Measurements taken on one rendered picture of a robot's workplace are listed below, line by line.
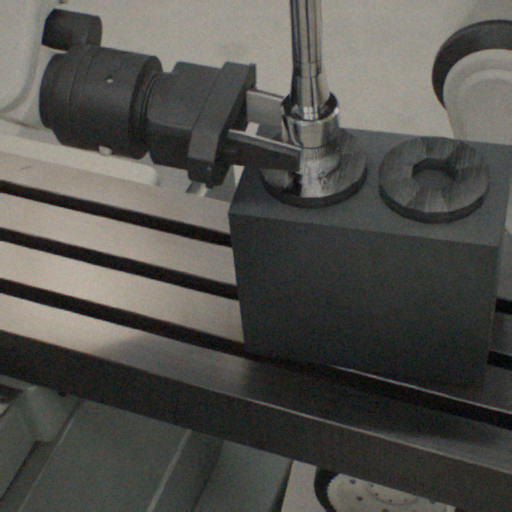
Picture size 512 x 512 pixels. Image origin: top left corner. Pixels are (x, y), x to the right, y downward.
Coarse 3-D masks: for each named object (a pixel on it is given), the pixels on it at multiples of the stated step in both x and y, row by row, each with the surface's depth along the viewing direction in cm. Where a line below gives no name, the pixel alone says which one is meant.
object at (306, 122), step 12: (288, 96) 94; (288, 108) 93; (324, 108) 93; (336, 108) 93; (288, 120) 93; (300, 120) 92; (312, 120) 92; (324, 120) 92; (336, 120) 93; (312, 132) 93
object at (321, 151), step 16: (288, 128) 93; (336, 128) 94; (304, 144) 94; (320, 144) 94; (336, 144) 95; (304, 160) 95; (320, 160) 95; (336, 160) 96; (304, 176) 96; (320, 176) 96
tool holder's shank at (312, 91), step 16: (304, 0) 85; (320, 0) 86; (304, 16) 86; (320, 16) 87; (304, 32) 87; (320, 32) 88; (304, 48) 88; (320, 48) 89; (304, 64) 89; (320, 64) 90; (304, 80) 90; (320, 80) 91; (304, 96) 91; (320, 96) 91
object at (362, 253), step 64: (256, 192) 98; (320, 192) 95; (384, 192) 95; (448, 192) 94; (256, 256) 99; (320, 256) 97; (384, 256) 96; (448, 256) 94; (256, 320) 106; (320, 320) 104; (384, 320) 102; (448, 320) 99
